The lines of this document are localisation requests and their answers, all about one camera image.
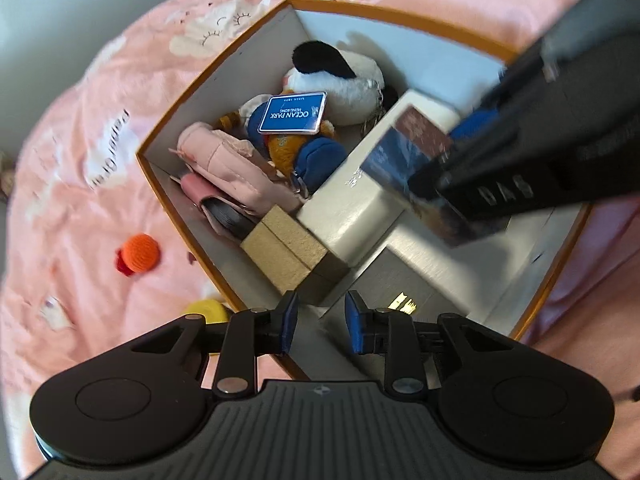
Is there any orange cardboard box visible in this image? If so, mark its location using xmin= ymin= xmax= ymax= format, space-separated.
xmin=136 ymin=0 xmax=595 ymax=382

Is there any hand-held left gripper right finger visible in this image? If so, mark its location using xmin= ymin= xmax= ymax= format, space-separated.
xmin=344 ymin=290 xmax=523 ymax=396

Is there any pink printed blanket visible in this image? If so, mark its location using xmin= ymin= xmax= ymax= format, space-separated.
xmin=0 ymin=0 xmax=640 ymax=480

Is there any white plush toy black ear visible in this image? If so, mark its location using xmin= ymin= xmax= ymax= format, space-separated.
xmin=282 ymin=40 xmax=401 ymax=127

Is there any yellow plastic toy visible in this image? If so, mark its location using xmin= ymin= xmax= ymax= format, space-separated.
xmin=186 ymin=299 xmax=232 ymax=324

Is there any orange crochet ball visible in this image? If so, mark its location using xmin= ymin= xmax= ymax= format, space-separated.
xmin=114 ymin=234 xmax=162 ymax=279

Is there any long white box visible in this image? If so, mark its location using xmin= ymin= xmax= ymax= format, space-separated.
xmin=295 ymin=89 xmax=467 ymax=267

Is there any pink fabric pouch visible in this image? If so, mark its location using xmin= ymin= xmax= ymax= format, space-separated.
xmin=170 ymin=122 xmax=301 ymax=211

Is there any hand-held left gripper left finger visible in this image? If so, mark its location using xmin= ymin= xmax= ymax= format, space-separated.
xmin=120 ymin=290 xmax=301 ymax=397

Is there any dark brown card box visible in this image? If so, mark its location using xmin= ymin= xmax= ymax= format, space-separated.
xmin=360 ymin=105 xmax=507 ymax=249

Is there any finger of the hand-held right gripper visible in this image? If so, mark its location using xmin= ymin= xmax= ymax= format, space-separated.
xmin=449 ymin=40 xmax=557 ymax=144
xmin=406 ymin=151 xmax=467 ymax=202

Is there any orange plush toy blue tag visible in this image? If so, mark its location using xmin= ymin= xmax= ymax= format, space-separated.
xmin=216 ymin=91 xmax=352 ymax=197

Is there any black square box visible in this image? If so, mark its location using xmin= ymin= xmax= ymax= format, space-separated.
xmin=320 ymin=242 xmax=497 ymax=342

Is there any pink edged black case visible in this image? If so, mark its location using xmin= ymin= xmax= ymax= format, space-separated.
xmin=180 ymin=175 xmax=262 ymax=241

